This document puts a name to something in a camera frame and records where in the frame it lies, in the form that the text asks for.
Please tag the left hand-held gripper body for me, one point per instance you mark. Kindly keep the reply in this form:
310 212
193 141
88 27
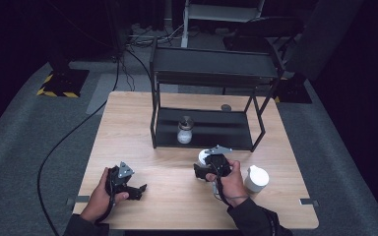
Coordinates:
118 182

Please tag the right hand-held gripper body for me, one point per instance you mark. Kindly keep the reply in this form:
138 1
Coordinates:
221 164

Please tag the white spouted lid container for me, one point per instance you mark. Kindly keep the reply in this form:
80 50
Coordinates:
257 178

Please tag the glass jar with white powder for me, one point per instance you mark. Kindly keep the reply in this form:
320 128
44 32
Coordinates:
184 132

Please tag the black two-tier shelf rack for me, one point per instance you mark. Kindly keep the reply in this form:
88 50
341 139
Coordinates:
210 62

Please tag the person's right hand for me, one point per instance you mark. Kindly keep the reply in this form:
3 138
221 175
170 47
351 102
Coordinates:
234 187

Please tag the person's left hand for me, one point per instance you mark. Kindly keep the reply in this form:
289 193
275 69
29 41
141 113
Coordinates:
98 203

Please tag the small dark round disc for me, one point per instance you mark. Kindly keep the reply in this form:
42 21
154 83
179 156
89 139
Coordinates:
226 107

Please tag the black yellow-striped stand base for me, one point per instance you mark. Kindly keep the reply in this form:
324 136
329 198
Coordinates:
65 82
295 91

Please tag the black chair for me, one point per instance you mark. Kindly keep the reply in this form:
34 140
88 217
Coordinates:
269 26

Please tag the dark grey panel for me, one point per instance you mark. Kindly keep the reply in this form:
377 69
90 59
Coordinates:
325 32

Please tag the grey metal table bracket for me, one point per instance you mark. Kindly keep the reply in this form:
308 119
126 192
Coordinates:
309 202
78 199

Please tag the white metal stand frame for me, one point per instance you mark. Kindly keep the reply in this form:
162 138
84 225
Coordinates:
223 13

